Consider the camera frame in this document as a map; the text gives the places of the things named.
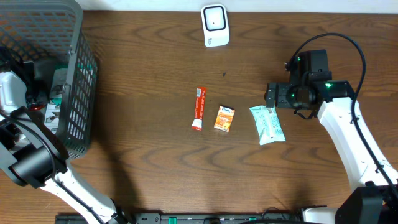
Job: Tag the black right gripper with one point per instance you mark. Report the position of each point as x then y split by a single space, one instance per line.
283 100

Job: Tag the grey plastic mesh basket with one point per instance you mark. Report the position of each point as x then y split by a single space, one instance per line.
44 29

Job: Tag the tall green white packet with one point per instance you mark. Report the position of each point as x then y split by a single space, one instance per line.
52 113

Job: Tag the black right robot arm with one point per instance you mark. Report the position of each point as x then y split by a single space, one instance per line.
372 179

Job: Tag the white barcode scanner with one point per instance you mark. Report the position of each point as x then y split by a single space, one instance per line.
215 25

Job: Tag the orange snack packet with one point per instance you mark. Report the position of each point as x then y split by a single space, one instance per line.
224 119

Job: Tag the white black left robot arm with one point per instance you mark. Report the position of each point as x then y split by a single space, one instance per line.
33 155

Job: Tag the red stick sachet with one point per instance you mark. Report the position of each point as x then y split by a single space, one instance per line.
199 108

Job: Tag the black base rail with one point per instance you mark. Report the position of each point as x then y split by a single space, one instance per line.
158 218

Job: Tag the light green tissue packet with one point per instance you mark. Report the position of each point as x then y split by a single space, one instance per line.
267 124

